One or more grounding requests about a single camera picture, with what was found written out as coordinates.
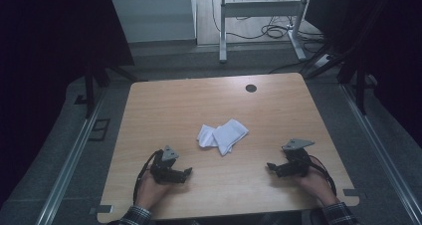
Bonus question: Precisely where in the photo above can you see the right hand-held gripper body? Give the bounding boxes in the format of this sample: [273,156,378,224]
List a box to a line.
[279,137,316,179]

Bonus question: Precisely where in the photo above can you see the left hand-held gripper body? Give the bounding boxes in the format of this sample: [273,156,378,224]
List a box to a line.
[149,144,183,185]

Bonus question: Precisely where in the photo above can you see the white sock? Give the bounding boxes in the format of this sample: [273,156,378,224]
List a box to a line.
[196,118,250,157]

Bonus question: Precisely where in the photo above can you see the person's left hand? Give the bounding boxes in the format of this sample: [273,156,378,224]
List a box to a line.
[135,170,177,211]

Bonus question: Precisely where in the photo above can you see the person's right hand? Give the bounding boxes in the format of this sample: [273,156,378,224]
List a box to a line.
[292,165,339,207]

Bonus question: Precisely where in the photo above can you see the grey tape strip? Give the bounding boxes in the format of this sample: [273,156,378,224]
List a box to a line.
[342,188,368,200]

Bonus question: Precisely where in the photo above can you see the black metal stand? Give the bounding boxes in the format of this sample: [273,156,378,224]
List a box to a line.
[303,42,379,116]
[74,62,140,119]

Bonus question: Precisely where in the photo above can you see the white power strip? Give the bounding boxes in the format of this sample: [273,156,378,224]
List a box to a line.
[313,53,334,69]

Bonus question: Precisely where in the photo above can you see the white cabinet panel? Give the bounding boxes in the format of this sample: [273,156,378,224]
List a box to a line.
[109,0,197,44]

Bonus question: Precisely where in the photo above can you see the right hand-held gripper black cable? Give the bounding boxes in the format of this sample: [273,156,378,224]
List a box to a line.
[307,154,338,197]

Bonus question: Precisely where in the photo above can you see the hand-held gripper black cable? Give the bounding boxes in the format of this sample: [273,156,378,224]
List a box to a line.
[132,148,164,205]
[307,154,338,197]

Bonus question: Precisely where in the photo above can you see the left hand-held gripper black cable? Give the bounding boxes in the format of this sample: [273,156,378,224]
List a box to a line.
[132,148,164,205]

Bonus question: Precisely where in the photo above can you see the black floor frame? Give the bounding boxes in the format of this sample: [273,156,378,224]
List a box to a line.
[88,117,111,142]

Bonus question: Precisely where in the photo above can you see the aluminium floor rail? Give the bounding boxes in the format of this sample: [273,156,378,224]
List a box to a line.
[34,89,108,225]
[338,84,422,224]

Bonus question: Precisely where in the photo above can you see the black cables on floor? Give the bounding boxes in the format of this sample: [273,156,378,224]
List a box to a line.
[211,0,327,75]

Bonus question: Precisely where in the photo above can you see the white metal desk frame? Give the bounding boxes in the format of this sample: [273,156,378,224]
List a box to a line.
[218,0,314,65]

